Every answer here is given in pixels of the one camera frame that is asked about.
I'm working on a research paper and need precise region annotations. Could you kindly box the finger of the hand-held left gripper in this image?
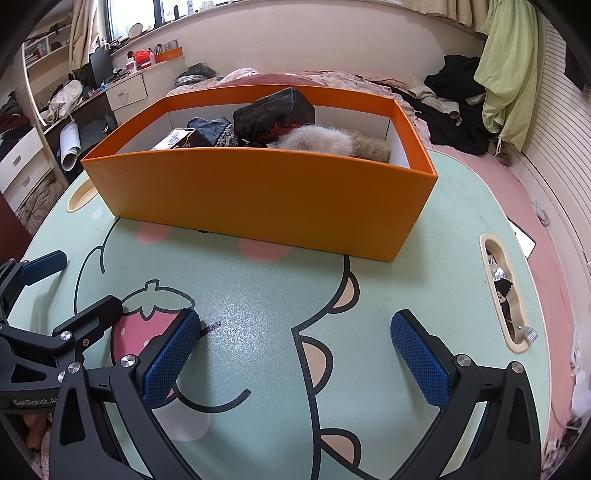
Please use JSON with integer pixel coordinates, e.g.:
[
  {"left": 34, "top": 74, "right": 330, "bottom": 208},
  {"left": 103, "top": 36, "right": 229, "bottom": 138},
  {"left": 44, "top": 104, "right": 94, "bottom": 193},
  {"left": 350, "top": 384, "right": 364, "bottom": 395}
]
[
  {"left": 51, "top": 296, "right": 124, "bottom": 365},
  {"left": 0, "top": 250, "right": 69, "bottom": 324}
]

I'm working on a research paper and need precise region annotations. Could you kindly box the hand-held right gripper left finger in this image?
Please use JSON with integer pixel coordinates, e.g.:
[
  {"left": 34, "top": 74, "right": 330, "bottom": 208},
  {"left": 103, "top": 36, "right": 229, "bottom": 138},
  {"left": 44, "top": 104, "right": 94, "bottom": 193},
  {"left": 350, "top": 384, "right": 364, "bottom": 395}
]
[{"left": 48, "top": 309, "right": 201, "bottom": 480}]

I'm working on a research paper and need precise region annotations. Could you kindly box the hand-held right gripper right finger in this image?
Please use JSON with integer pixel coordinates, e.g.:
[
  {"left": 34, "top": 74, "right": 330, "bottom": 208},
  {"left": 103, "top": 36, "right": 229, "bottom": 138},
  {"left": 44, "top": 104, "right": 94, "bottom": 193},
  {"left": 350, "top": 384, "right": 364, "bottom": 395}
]
[{"left": 390, "top": 309, "right": 542, "bottom": 480}]

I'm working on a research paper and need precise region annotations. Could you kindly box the orange storage box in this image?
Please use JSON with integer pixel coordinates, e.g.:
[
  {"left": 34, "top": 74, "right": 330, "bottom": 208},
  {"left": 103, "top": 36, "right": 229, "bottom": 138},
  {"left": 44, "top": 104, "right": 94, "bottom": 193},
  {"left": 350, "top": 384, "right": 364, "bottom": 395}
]
[{"left": 81, "top": 84, "right": 438, "bottom": 263}]

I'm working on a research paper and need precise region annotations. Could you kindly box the person's left forearm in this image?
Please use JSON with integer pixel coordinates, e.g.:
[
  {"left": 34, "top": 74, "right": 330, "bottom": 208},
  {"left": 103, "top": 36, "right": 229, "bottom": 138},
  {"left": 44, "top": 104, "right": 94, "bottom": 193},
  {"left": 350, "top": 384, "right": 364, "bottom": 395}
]
[{"left": 21, "top": 411, "right": 51, "bottom": 476}]

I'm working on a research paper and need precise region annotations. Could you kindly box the green cartoon print desktop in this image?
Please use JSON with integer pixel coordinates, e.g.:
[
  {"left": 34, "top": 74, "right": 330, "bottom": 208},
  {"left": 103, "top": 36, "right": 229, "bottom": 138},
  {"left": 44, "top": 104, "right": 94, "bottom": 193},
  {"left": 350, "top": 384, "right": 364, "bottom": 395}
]
[{"left": 9, "top": 150, "right": 548, "bottom": 480}]

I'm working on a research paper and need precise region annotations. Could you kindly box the beige patterned bedding bundle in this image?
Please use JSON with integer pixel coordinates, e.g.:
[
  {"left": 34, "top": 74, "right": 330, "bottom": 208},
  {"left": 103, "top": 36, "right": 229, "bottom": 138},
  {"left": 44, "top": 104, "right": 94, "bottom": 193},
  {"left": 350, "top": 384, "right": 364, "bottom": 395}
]
[{"left": 16, "top": 178, "right": 70, "bottom": 232}]

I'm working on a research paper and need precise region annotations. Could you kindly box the white drawer cabinet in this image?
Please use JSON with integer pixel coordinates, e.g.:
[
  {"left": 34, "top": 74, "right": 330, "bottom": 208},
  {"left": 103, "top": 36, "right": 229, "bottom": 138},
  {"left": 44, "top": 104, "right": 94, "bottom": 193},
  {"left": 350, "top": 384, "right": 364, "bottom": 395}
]
[{"left": 0, "top": 127, "right": 51, "bottom": 204}]

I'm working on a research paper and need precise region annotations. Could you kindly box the silver foil wrapper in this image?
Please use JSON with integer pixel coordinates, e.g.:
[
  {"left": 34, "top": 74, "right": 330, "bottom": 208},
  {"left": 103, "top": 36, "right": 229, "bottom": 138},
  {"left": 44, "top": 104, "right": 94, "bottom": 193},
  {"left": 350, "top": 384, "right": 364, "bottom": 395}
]
[
  {"left": 510, "top": 323, "right": 540, "bottom": 343},
  {"left": 485, "top": 256, "right": 509, "bottom": 282}
]

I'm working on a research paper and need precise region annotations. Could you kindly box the rolled white paper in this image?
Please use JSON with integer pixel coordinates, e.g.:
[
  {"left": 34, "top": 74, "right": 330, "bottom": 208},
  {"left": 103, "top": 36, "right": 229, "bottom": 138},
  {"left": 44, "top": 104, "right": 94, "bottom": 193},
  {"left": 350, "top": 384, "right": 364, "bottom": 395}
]
[{"left": 59, "top": 121, "right": 85, "bottom": 174}]

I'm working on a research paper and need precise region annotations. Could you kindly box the dark clothing heap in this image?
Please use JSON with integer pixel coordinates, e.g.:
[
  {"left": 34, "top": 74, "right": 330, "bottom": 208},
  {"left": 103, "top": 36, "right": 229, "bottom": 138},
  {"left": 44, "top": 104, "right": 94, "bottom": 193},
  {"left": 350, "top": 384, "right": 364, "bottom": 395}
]
[{"left": 0, "top": 92, "right": 33, "bottom": 148}]

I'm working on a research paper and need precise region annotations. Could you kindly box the photo card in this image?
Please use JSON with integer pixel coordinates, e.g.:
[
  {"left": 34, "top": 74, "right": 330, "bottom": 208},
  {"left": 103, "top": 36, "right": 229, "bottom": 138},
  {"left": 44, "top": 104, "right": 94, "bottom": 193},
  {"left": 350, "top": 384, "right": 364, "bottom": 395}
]
[{"left": 508, "top": 217, "right": 537, "bottom": 258}]

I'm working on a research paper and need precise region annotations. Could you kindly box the white clothes heap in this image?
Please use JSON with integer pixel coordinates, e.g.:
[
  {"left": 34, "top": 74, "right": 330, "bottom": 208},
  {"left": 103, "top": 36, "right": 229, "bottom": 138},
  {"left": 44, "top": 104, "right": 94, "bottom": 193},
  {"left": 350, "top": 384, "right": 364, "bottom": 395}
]
[{"left": 48, "top": 79, "right": 85, "bottom": 121}]

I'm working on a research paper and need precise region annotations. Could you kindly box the small printed box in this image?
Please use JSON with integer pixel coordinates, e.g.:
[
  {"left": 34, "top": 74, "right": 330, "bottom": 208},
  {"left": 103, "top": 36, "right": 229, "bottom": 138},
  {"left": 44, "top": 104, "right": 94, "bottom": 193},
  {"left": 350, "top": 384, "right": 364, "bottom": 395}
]
[{"left": 151, "top": 128, "right": 197, "bottom": 151}]

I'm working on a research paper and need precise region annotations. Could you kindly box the white desk with drawer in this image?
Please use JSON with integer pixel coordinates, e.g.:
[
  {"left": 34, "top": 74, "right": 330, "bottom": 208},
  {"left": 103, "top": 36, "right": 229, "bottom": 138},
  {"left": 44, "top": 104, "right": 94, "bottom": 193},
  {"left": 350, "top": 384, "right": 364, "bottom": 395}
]
[{"left": 41, "top": 71, "right": 151, "bottom": 153}]

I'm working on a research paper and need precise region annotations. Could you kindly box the black monitor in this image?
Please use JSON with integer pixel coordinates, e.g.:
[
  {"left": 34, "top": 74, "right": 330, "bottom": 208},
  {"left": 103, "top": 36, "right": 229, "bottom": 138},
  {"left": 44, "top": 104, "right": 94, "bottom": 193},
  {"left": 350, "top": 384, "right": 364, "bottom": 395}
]
[{"left": 89, "top": 46, "right": 115, "bottom": 86}]

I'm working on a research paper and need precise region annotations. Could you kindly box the dark blue cloth bag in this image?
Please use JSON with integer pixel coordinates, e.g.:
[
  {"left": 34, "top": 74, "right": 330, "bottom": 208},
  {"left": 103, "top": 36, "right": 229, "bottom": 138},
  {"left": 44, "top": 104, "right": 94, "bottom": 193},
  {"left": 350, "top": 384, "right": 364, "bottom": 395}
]
[{"left": 187, "top": 117, "right": 241, "bottom": 148}]

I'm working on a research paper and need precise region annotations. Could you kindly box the cream bookshelf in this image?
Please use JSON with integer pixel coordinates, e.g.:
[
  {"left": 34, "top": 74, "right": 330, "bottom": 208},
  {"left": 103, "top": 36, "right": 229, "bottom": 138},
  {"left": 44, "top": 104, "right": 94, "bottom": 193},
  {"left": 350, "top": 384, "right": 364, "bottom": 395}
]
[{"left": 21, "top": 21, "right": 75, "bottom": 70}]

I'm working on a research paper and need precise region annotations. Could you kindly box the beige curtain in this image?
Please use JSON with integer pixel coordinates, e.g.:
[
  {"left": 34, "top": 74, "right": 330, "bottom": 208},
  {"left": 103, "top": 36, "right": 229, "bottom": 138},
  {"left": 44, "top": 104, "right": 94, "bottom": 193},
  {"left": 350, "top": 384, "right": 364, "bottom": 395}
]
[
  {"left": 68, "top": 0, "right": 109, "bottom": 72},
  {"left": 450, "top": 0, "right": 495, "bottom": 33}
]

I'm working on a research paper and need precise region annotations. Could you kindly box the white fluffy pompom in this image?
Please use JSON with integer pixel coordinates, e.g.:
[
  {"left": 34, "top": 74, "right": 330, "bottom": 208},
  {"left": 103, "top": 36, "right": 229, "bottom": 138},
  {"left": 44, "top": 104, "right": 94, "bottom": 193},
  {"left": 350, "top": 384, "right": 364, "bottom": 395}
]
[{"left": 277, "top": 126, "right": 354, "bottom": 158}]

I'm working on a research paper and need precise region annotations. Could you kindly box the grey striped bag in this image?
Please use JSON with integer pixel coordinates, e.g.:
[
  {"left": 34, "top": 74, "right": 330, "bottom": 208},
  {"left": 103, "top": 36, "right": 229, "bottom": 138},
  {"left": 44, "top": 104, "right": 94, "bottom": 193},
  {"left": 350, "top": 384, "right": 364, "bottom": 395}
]
[{"left": 174, "top": 62, "right": 218, "bottom": 86}]

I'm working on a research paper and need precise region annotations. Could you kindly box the red black small item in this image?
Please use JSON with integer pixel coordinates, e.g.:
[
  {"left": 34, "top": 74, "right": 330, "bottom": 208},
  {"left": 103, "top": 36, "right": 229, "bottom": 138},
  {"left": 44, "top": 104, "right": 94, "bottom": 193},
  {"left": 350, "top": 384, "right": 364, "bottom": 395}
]
[{"left": 265, "top": 121, "right": 301, "bottom": 139}]

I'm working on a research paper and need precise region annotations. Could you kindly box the black quilted pouch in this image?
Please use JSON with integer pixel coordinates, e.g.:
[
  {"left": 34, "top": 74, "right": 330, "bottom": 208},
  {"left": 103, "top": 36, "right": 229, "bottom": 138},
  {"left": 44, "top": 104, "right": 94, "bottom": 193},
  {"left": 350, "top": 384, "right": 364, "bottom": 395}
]
[{"left": 232, "top": 87, "right": 317, "bottom": 145}]

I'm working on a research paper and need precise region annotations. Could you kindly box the window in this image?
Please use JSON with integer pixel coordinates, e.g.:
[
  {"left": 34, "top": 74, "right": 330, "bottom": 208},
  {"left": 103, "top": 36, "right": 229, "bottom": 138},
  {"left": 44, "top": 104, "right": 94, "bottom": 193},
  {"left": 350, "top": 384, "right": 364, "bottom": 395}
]
[{"left": 106, "top": 0, "right": 232, "bottom": 28}]

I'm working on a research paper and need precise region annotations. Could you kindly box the dark red pillow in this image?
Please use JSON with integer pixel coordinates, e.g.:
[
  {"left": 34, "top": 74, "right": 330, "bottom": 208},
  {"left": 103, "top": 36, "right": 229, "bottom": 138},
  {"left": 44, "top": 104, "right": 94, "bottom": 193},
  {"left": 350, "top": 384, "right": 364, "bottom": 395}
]
[{"left": 217, "top": 74, "right": 324, "bottom": 89}]

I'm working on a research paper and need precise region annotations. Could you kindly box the black clothes pile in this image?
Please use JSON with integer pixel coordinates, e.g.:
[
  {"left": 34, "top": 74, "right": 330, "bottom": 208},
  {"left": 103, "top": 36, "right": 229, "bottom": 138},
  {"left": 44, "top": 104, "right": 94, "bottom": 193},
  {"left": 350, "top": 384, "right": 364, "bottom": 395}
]
[{"left": 392, "top": 54, "right": 502, "bottom": 157}]

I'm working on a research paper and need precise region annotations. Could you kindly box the light green hanging garment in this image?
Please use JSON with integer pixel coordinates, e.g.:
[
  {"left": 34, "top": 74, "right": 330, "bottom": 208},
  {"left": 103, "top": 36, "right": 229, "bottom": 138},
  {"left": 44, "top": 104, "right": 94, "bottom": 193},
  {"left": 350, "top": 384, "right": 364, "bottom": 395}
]
[{"left": 475, "top": 0, "right": 542, "bottom": 153}]

